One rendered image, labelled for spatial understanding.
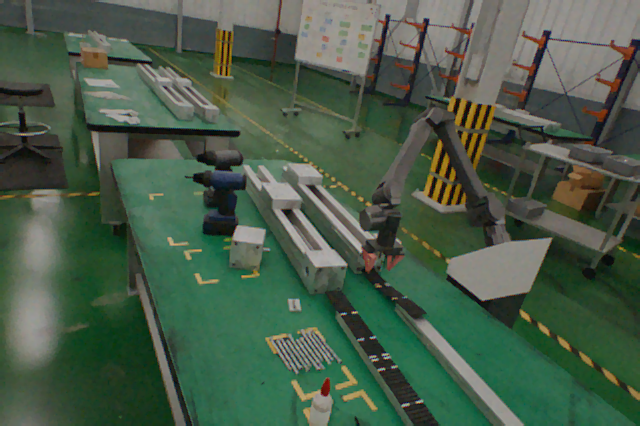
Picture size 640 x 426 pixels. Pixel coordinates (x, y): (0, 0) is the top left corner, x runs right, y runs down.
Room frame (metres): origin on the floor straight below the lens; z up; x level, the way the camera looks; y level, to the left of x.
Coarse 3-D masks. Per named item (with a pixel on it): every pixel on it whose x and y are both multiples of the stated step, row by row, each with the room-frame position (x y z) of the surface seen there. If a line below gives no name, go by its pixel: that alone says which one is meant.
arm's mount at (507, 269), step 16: (544, 240) 1.28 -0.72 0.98; (464, 256) 1.28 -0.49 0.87; (480, 256) 1.23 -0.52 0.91; (496, 256) 1.19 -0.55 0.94; (512, 256) 1.21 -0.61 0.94; (528, 256) 1.25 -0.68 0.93; (448, 272) 1.32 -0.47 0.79; (464, 272) 1.26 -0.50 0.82; (480, 272) 1.21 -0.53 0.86; (496, 272) 1.19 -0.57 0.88; (512, 272) 1.23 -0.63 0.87; (528, 272) 1.27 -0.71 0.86; (480, 288) 1.20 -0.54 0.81; (496, 288) 1.20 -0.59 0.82; (512, 288) 1.25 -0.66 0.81; (528, 288) 1.29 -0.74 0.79
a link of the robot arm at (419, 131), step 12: (420, 120) 1.47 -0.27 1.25; (432, 120) 1.45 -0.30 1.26; (420, 132) 1.43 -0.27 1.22; (408, 144) 1.37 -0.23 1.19; (420, 144) 1.40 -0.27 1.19; (396, 156) 1.35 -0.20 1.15; (408, 156) 1.34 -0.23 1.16; (396, 168) 1.28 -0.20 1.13; (408, 168) 1.31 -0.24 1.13; (384, 180) 1.25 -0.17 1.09; (396, 180) 1.24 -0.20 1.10; (384, 192) 1.18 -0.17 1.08
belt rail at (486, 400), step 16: (416, 320) 0.96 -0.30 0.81; (432, 336) 0.91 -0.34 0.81; (432, 352) 0.87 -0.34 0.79; (448, 352) 0.85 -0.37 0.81; (448, 368) 0.82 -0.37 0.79; (464, 368) 0.81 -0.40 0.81; (464, 384) 0.77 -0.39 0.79; (480, 384) 0.76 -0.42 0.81; (480, 400) 0.72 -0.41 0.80; (496, 400) 0.72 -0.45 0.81; (496, 416) 0.68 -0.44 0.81; (512, 416) 0.68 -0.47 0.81
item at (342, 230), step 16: (288, 176) 1.84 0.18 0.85; (304, 192) 1.65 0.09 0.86; (320, 192) 1.68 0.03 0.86; (304, 208) 1.62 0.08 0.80; (320, 208) 1.49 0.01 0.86; (336, 208) 1.53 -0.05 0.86; (320, 224) 1.47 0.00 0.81; (336, 224) 1.37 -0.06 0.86; (352, 224) 1.41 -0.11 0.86; (336, 240) 1.35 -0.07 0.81; (352, 240) 1.26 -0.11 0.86; (352, 256) 1.23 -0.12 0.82; (384, 256) 1.24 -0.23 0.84
